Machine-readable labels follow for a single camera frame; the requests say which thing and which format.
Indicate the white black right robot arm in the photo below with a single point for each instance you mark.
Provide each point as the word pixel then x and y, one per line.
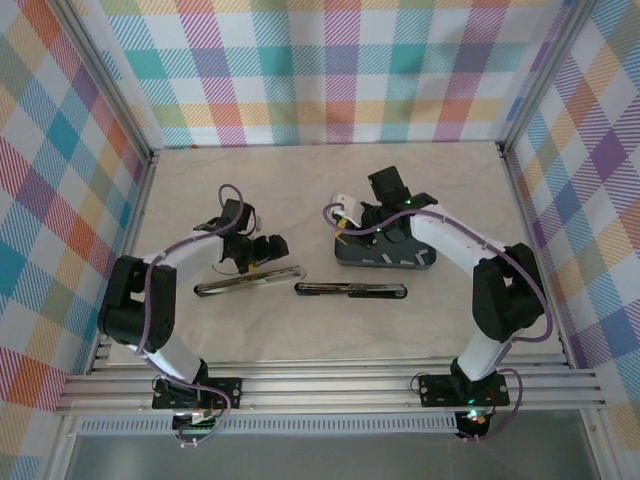
pixel 450 235

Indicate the silver staple strip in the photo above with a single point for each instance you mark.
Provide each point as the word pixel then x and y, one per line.
pixel 370 260
pixel 389 257
pixel 420 257

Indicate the grey plastic tray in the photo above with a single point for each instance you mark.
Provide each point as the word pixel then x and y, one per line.
pixel 350 261

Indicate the aluminium side frame rail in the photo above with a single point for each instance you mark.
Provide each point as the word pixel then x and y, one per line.
pixel 127 250
pixel 535 250

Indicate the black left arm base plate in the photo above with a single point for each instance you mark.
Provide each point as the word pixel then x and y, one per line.
pixel 225 392

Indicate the aluminium slotted frame beam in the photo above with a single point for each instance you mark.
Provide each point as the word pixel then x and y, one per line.
pixel 325 387

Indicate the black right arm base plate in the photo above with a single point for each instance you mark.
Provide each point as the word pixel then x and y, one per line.
pixel 435 390

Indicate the aluminium upright frame post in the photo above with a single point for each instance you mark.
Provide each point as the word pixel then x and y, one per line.
pixel 545 70
pixel 110 80

